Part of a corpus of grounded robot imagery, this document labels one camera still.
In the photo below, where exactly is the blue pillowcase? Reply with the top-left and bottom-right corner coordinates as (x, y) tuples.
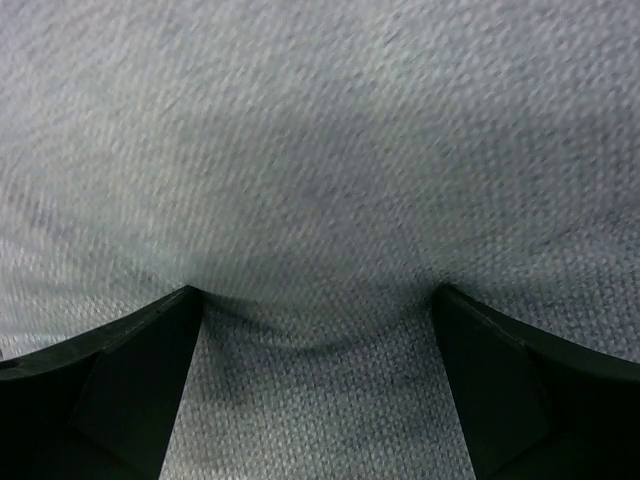
(1, 1), (639, 479)

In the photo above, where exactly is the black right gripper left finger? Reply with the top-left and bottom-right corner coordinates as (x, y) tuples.
(1, 287), (203, 479)

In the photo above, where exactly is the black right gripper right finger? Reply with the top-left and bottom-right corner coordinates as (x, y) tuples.
(432, 285), (639, 479)

